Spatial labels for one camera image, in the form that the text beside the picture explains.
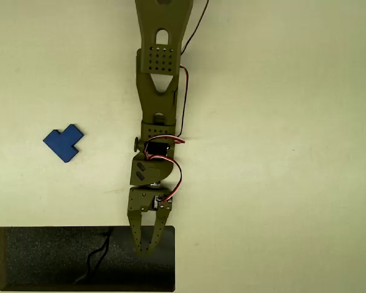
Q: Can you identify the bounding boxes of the blue T-shaped block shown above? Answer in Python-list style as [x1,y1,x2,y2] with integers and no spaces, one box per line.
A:
[42,123,85,164]

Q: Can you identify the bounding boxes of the red black white servo cable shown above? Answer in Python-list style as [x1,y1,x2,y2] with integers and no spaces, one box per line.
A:
[143,64,190,155]

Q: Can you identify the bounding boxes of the red black arm cable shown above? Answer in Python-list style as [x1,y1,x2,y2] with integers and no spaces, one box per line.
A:
[179,0,210,56]

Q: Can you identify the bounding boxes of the looped red white black cable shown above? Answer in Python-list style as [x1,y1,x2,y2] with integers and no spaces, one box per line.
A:
[145,154,184,203]

